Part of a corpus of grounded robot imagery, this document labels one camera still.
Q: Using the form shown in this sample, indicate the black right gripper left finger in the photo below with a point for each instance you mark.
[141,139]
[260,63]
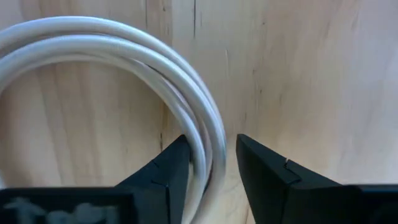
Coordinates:
[155,193]

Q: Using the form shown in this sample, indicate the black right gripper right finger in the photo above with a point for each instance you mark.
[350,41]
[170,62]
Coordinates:
[270,193]

